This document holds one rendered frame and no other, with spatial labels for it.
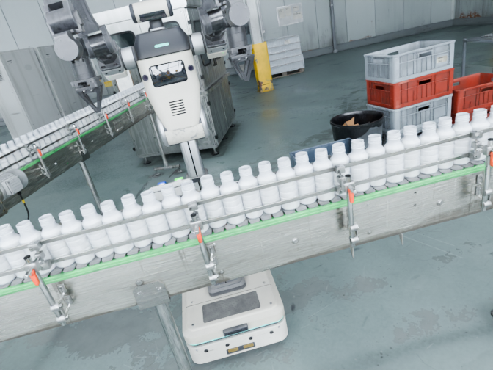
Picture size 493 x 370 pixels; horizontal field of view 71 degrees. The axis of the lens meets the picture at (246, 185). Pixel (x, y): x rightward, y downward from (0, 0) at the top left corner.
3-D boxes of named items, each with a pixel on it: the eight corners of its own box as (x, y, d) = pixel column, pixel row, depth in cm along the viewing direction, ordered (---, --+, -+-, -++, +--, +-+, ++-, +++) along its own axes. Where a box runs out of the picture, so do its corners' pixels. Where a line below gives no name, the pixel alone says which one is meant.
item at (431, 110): (394, 136, 300) (394, 110, 291) (366, 126, 337) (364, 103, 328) (452, 118, 312) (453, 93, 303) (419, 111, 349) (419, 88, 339)
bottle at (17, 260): (34, 276, 103) (8, 230, 96) (14, 281, 102) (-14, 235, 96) (42, 264, 108) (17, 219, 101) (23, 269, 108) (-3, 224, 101)
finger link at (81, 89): (84, 116, 102) (72, 84, 98) (90, 111, 108) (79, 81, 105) (108, 111, 102) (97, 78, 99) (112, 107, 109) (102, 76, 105)
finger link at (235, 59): (254, 77, 110) (249, 45, 106) (259, 79, 103) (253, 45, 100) (234, 81, 109) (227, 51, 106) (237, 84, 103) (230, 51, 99)
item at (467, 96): (457, 114, 317) (458, 90, 308) (426, 107, 354) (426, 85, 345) (514, 99, 325) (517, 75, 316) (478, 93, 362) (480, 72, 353)
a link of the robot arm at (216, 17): (218, 17, 142) (206, 20, 141) (218, 1, 132) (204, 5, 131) (226, 37, 141) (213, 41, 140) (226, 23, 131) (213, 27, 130)
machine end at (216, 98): (172, 133, 642) (137, 15, 560) (240, 122, 616) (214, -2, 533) (136, 167, 501) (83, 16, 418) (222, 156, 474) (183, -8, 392)
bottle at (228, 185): (238, 213, 114) (227, 167, 107) (249, 218, 109) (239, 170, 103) (224, 222, 110) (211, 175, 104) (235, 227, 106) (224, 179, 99)
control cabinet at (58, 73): (79, 137, 769) (42, 45, 690) (99, 133, 759) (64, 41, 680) (56, 150, 697) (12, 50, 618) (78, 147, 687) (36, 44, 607)
